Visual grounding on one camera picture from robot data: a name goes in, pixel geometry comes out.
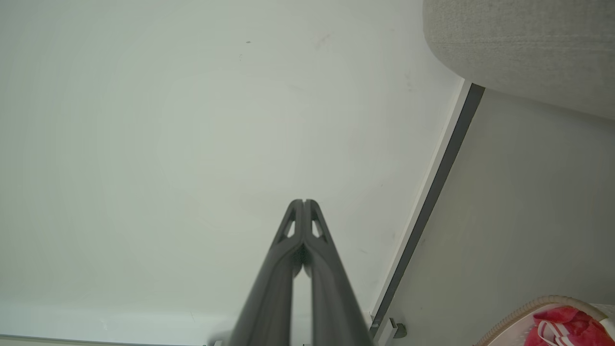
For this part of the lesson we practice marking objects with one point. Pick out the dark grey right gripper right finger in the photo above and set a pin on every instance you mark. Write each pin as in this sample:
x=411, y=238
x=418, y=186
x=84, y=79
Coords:
x=331, y=298

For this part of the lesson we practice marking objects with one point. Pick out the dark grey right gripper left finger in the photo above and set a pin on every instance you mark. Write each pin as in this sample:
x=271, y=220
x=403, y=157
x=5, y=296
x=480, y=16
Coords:
x=269, y=293

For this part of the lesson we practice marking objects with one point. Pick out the red garment with white stripes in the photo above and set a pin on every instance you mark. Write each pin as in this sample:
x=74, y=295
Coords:
x=571, y=329

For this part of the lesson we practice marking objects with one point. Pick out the beige woven laundry basket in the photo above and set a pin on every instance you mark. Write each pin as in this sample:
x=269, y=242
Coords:
x=523, y=315

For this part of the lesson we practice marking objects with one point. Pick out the dark grey baseboard strip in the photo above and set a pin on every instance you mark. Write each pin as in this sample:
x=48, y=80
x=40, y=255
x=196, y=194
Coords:
x=432, y=202

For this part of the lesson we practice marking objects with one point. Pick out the grey fabric cushion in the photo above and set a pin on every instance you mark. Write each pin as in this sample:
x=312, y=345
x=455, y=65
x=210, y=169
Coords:
x=528, y=43

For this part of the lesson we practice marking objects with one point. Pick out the small grey floor bracket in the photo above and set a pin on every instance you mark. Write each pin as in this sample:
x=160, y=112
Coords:
x=398, y=330

